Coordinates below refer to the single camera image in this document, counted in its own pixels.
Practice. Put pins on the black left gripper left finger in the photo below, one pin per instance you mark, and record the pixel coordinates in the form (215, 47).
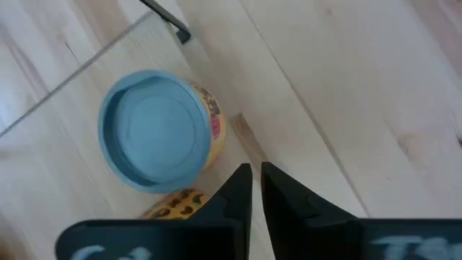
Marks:
(231, 216)

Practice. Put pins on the short yellow can red dots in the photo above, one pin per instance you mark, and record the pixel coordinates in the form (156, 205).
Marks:
(155, 130)

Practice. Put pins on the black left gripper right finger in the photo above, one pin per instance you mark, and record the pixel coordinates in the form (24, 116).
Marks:
(296, 224)

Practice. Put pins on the yellow can dark marks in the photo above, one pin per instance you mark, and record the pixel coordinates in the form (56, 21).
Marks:
(177, 207)

